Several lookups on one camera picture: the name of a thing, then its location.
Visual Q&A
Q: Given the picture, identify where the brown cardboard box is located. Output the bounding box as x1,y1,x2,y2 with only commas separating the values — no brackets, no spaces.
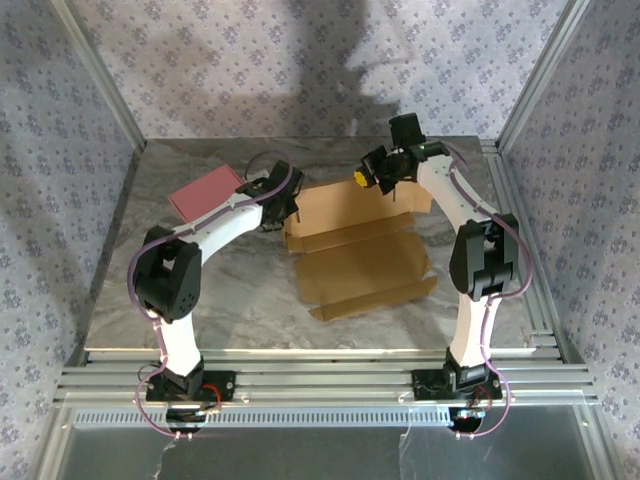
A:
282,177,439,324

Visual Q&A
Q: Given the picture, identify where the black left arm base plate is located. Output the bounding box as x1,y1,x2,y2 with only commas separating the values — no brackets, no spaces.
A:
145,370,236,402

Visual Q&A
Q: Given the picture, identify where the grey slotted cable duct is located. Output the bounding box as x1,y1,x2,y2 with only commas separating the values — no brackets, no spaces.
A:
72,405,454,426

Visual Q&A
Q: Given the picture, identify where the aluminium side rail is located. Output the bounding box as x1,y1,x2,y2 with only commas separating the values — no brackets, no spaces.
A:
479,139,586,366

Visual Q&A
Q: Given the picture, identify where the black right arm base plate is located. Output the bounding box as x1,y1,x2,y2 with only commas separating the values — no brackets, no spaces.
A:
410,368,503,401

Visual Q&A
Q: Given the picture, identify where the grey metal sheet panel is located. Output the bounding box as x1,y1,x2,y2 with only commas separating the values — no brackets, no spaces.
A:
37,405,619,480

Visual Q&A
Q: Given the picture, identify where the pink flat box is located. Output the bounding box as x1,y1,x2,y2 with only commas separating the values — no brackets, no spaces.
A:
168,165,244,224

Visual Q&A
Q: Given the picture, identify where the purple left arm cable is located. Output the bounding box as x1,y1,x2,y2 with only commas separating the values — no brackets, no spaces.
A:
127,149,296,441

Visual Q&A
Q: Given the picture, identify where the aluminium frame post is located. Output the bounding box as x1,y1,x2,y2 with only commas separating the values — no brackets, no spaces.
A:
49,0,149,156
496,0,595,154

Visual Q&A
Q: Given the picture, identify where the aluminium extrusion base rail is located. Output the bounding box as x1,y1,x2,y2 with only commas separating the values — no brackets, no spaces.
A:
54,348,600,407

